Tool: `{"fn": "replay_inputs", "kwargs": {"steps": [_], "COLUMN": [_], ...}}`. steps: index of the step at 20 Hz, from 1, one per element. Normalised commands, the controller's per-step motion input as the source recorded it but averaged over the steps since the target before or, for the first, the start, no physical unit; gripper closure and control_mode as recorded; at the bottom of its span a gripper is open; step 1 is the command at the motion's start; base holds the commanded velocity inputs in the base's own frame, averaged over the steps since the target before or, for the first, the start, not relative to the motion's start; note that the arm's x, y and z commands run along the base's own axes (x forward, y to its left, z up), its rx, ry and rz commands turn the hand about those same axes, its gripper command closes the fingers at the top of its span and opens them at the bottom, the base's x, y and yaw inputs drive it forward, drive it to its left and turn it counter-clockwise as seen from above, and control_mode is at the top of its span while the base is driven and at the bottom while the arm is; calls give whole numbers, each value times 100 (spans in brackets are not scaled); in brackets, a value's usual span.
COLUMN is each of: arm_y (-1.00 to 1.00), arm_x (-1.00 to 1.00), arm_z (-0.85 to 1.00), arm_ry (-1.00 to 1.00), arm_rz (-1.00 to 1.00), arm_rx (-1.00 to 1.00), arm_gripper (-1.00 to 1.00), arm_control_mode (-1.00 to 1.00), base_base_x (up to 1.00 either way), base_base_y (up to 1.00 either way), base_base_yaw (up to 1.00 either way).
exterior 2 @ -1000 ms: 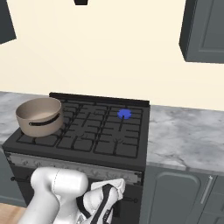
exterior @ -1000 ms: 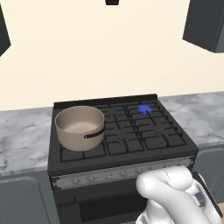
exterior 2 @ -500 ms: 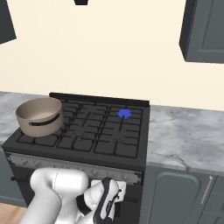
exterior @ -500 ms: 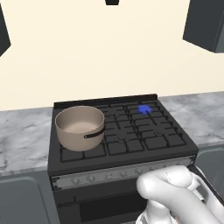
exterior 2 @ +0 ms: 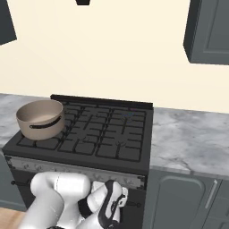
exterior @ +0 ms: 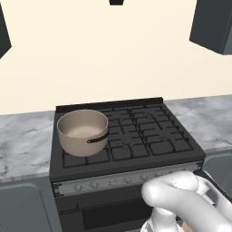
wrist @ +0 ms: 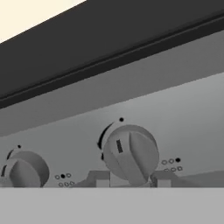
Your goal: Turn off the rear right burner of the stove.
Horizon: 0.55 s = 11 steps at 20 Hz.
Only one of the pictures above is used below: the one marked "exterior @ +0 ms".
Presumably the black oven door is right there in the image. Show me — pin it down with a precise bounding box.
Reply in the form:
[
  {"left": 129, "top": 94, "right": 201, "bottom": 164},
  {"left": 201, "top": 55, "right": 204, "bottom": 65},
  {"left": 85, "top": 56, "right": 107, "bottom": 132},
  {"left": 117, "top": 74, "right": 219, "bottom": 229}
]
[{"left": 55, "top": 189, "right": 158, "bottom": 232}]

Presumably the black oven door handle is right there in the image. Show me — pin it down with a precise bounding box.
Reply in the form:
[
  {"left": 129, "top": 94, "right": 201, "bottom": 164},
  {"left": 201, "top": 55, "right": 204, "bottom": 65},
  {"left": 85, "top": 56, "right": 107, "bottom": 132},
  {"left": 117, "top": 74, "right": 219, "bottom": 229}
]
[{"left": 59, "top": 203, "right": 92, "bottom": 217}]

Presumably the black stove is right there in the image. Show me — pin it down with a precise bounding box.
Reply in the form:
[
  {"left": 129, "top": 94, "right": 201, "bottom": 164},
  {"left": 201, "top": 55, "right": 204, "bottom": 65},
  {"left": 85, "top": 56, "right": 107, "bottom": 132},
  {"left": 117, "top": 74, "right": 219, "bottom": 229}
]
[{"left": 49, "top": 96, "right": 208, "bottom": 232}]

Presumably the beige pot with black handle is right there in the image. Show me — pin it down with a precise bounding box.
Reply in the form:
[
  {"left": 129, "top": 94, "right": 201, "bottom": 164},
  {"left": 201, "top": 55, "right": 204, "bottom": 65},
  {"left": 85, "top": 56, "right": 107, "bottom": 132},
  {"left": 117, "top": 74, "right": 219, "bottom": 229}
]
[{"left": 56, "top": 109, "right": 110, "bottom": 158}]

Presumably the grey base cupboard door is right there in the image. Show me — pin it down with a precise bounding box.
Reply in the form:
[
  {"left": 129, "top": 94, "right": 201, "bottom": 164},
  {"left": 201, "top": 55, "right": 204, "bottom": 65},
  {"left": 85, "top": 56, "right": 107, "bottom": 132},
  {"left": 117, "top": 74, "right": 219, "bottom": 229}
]
[
  {"left": 0, "top": 176, "right": 63, "bottom": 232},
  {"left": 201, "top": 149, "right": 232, "bottom": 198}
]

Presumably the dark grey wall cupboard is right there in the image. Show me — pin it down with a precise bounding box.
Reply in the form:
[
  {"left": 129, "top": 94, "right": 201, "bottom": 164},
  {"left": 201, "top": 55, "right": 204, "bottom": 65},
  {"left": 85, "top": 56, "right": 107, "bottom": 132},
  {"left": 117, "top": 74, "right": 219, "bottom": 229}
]
[
  {"left": 0, "top": 4, "right": 13, "bottom": 60},
  {"left": 188, "top": 0, "right": 232, "bottom": 56}
]

